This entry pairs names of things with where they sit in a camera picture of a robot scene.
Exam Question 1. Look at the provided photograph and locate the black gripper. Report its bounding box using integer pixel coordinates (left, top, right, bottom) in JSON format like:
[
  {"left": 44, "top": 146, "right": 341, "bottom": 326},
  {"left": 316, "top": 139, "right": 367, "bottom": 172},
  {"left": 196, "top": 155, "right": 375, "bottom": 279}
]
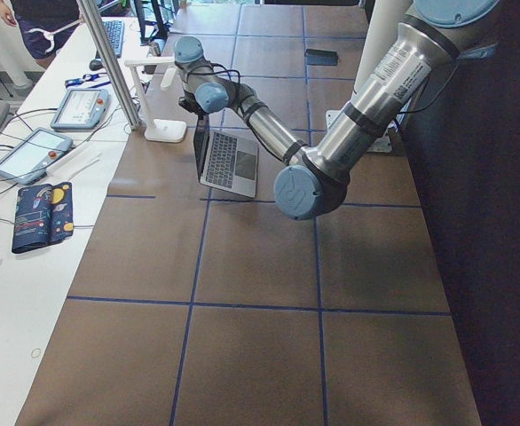
[{"left": 178, "top": 95, "right": 208, "bottom": 119}]

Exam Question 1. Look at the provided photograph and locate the grey laptop computer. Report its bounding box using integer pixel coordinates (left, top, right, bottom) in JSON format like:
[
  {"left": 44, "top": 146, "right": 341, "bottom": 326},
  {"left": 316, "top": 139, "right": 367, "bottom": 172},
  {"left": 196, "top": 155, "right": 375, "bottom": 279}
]
[{"left": 193, "top": 114, "right": 258, "bottom": 198}]

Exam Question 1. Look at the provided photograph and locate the black mouse pad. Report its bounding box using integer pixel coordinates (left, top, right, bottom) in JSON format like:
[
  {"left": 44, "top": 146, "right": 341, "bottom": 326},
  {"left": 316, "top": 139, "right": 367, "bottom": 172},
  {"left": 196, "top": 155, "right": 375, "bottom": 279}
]
[{"left": 304, "top": 48, "right": 339, "bottom": 67}]

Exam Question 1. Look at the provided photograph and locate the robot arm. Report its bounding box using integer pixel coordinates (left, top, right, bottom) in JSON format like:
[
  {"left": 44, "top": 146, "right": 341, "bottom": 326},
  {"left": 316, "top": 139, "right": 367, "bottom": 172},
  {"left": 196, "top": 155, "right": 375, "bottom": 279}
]
[{"left": 174, "top": 1, "right": 501, "bottom": 220}]

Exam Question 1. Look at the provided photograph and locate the white desk lamp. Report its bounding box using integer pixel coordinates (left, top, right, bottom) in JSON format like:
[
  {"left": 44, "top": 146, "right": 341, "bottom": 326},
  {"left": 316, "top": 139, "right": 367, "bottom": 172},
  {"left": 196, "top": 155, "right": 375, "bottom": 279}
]
[{"left": 123, "top": 43, "right": 188, "bottom": 144}]

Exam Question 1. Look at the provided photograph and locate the black computer mouse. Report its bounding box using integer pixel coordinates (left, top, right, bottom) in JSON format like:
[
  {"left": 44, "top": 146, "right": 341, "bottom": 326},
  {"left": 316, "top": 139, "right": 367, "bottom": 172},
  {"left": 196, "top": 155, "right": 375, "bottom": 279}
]
[{"left": 89, "top": 58, "right": 104, "bottom": 71}]

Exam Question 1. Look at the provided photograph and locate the black computer keyboard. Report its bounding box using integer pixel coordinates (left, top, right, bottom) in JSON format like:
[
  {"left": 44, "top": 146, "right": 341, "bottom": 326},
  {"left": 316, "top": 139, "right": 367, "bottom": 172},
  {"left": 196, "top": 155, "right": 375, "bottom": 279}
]
[{"left": 103, "top": 20, "right": 125, "bottom": 58}]

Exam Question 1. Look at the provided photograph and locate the far teach pendant tablet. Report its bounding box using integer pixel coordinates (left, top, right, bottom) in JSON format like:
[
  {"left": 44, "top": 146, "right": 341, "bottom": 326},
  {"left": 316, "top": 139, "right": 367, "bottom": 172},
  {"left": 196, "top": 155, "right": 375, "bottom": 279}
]
[{"left": 50, "top": 88, "right": 110, "bottom": 131}]

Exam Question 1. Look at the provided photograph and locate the teach pendant tablet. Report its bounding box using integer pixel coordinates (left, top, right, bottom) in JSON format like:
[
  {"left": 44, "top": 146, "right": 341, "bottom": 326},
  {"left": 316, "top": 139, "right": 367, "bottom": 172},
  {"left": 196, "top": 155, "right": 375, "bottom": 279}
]
[
  {"left": 50, "top": 88, "right": 110, "bottom": 131},
  {"left": 0, "top": 128, "right": 73, "bottom": 185}
]

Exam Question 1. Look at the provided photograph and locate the person in dark shorts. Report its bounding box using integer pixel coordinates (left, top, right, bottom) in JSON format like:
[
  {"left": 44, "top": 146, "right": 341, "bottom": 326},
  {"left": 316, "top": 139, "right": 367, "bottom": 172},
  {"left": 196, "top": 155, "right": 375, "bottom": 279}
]
[{"left": 0, "top": 0, "right": 81, "bottom": 69}]

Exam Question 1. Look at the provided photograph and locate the near teach pendant tablet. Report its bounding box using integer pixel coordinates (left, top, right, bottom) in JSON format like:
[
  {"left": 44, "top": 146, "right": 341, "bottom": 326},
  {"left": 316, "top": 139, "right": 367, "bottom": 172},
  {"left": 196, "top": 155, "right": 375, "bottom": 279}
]
[{"left": 0, "top": 128, "right": 73, "bottom": 185}]

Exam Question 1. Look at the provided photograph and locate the space pattern pencil case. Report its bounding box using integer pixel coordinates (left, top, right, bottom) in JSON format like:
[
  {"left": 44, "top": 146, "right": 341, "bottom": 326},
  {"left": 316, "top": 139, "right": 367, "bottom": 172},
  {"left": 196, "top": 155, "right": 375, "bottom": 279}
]
[{"left": 12, "top": 182, "right": 75, "bottom": 254}]

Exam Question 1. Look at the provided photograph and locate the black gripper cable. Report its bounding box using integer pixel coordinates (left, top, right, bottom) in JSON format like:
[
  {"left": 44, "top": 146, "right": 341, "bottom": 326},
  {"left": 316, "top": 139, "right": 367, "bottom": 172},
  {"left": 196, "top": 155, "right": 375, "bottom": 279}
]
[{"left": 184, "top": 61, "right": 261, "bottom": 116}]

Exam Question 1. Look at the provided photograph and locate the blue lanyard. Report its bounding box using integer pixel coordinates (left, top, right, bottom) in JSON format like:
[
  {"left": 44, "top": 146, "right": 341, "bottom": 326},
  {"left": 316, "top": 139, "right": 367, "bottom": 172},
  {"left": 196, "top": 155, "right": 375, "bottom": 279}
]
[{"left": 64, "top": 73, "right": 112, "bottom": 89}]

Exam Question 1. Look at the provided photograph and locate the aluminium frame post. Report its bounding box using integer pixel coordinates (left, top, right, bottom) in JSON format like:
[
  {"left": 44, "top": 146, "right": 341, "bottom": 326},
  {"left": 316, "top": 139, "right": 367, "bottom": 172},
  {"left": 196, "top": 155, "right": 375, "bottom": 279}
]
[{"left": 77, "top": 0, "right": 141, "bottom": 130}]

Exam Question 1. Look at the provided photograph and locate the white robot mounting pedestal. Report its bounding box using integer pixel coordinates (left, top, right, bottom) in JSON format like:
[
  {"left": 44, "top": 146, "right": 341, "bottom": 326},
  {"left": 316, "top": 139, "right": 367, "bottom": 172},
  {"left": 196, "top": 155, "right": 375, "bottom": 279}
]
[{"left": 325, "top": 0, "right": 410, "bottom": 154}]

